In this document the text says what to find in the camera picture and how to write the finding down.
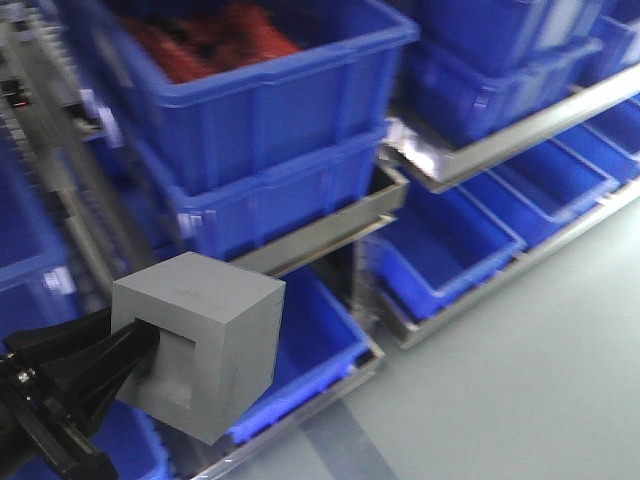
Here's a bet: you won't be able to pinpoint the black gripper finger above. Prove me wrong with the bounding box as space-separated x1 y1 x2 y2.
2 308 111 380
62 320 159 436

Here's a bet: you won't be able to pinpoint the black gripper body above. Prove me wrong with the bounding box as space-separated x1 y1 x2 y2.
1 354 119 479

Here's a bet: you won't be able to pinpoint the gray hollow cube base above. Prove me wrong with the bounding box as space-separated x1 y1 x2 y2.
111 252 286 445

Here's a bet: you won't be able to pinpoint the blue bin with red items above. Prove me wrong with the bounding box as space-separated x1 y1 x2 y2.
64 0 420 196

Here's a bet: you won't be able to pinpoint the red packaged items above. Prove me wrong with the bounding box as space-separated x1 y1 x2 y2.
119 1 301 84

